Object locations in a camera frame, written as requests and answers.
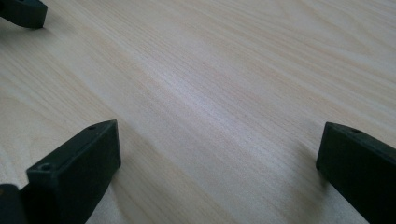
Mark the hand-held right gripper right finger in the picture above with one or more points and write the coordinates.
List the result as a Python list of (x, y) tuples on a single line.
[(361, 168)]

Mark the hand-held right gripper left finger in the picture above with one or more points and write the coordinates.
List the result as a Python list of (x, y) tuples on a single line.
[(74, 174)]

